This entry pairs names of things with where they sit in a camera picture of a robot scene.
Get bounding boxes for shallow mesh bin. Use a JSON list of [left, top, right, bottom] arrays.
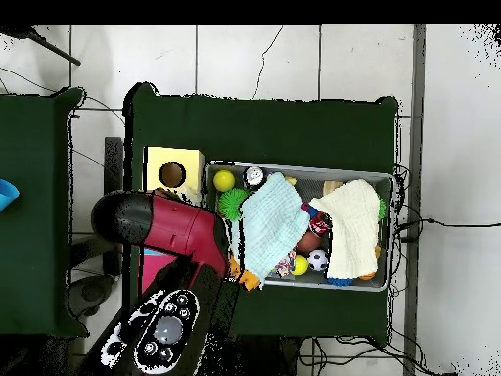
[[203, 160, 396, 293]]

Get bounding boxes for wooden box with three holes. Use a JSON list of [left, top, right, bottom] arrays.
[[139, 146, 206, 295]]

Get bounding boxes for green spiky ball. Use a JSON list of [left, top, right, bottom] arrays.
[[216, 187, 250, 222]]

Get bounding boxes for mint green cloth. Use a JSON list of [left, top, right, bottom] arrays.
[[238, 171, 311, 283]]

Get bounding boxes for silver drink can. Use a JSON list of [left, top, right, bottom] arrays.
[[243, 166, 265, 188]]

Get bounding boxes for yellow ball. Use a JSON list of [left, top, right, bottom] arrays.
[[291, 254, 310, 276], [212, 169, 237, 194]]

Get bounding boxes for crushed red can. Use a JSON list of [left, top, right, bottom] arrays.
[[308, 212, 333, 237]]

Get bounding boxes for orange toy building block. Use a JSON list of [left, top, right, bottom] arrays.
[[228, 254, 262, 292]]

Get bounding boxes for dark green table cloth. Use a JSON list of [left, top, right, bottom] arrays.
[[0, 87, 89, 339], [122, 82, 400, 346]]

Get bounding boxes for small soccer ball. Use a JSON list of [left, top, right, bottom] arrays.
[[307, 249, 330, 273]]

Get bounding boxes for cream cloth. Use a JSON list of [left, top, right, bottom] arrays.
[[308, 178, 382, 280]]

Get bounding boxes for blue plastic cup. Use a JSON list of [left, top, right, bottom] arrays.
[[0, 178, 21, 213]]

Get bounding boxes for black rod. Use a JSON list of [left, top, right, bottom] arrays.
[[0, 24, 82, 67]]

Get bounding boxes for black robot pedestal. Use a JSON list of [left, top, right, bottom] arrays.
[[218, 336, 303, 376]]

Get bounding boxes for black cable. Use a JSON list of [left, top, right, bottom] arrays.
[[394, 217, 501, 242]]

